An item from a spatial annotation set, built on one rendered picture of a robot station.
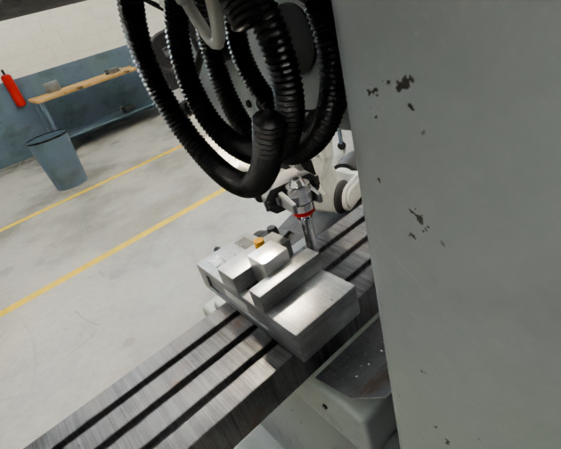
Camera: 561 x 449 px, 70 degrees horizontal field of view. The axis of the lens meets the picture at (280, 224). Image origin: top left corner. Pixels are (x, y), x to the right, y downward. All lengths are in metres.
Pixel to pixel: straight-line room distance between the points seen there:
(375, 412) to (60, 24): 7.99
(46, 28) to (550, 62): 8.15
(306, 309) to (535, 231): 0.53
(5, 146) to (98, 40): 2.42
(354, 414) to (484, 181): 0.59
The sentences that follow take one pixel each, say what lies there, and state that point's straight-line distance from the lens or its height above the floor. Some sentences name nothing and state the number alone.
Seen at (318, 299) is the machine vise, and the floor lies 1.01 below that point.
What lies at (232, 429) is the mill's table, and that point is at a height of 0.90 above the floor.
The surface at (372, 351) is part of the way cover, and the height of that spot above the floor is 0.88.
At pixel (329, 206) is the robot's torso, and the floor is 0.68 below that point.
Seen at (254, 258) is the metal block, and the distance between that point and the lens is 0.75.
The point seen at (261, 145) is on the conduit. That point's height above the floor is 1.41.
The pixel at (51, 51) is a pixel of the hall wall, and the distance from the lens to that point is 8.22.
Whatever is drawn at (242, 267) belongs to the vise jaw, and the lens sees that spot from 0.79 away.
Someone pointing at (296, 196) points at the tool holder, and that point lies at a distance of 0.75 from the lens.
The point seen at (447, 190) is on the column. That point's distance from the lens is 0.24.
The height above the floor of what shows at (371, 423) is 0.84.
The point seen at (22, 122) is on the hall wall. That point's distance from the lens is 8.13.
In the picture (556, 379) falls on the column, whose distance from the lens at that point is 0.29.
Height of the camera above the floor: 1.49
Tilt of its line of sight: 30 degrees down
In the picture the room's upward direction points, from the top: 16 degrees counter-clockwise
